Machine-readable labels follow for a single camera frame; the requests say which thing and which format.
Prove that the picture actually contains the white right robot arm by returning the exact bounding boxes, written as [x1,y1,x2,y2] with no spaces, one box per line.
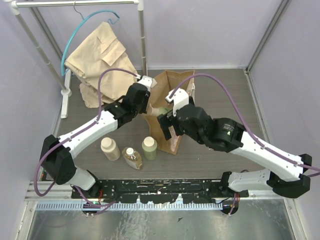
[157,103,312,199]

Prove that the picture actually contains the amber clear bottle white cap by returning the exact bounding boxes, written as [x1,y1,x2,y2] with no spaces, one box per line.
[122,147,143,170]

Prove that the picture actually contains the teal clothes hanger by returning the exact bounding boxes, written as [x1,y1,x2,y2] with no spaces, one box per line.
[60,9,121,77]

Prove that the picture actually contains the white metal clothes rack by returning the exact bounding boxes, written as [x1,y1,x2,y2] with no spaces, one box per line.
[3,0,148,119]

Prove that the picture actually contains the beige cargo shorts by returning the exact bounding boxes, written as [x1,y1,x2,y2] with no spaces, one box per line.
[64,22,137,109]

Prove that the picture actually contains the white slotted cable duct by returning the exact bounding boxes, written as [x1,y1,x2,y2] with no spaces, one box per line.
[35,201,223,211]

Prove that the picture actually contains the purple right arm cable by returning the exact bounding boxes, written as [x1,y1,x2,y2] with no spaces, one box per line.
[168,73,320,216]

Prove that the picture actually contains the brown canvas tote bag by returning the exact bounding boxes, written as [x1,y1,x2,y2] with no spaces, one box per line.
[142,70,195,155]

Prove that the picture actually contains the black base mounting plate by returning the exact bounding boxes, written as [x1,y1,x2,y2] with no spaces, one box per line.
[71,178,250,204]

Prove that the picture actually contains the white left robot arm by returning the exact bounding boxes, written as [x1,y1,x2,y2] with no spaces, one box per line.
[40,81,151,198]

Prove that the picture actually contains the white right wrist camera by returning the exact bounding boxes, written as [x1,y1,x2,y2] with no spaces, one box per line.
[165,88,190,117]

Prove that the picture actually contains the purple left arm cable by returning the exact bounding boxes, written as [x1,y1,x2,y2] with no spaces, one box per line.
[32,68,141,216]

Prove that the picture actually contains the light green lotion bottle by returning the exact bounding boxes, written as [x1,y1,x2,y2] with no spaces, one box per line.
[148,105,170,117]

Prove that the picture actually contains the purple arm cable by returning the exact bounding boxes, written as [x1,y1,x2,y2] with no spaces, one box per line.
[168,73,320,216]
[32,68,141,216]

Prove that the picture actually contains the green bottle with beige cap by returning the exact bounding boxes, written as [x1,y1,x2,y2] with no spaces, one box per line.
[141,136,158,161]

